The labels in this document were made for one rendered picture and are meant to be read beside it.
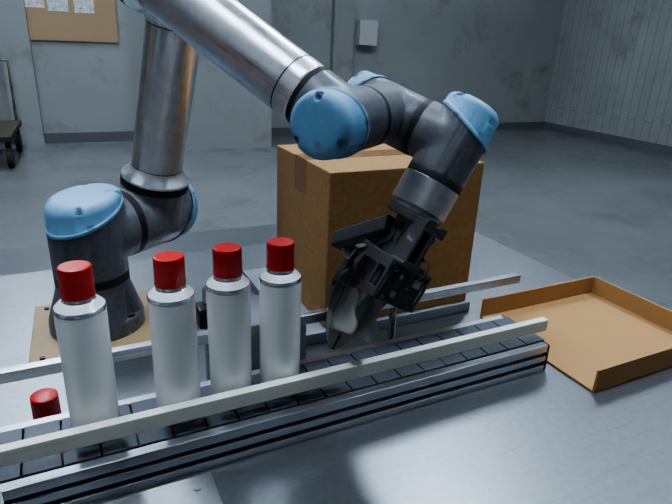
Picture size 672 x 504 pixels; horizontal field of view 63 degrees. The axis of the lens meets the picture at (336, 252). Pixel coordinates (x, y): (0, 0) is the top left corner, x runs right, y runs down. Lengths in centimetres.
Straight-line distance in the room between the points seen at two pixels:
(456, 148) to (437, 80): 843
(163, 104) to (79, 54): 660
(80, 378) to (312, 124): 36
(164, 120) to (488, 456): 69
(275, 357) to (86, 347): 22
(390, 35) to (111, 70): 387
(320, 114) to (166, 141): 43
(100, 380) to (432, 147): 46
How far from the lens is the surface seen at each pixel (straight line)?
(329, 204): 86
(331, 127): 58
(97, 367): 64
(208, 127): 695
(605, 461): 81
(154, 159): 97
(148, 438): 69
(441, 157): 68
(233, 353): 67
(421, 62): 892
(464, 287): 88
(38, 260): 138
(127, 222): 95
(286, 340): 68
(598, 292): 127
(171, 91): 94
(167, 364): 65
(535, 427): 83
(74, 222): 91
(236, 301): 64
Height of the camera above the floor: 131
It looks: 21 degrees down
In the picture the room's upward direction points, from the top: 3 degrees clockwise
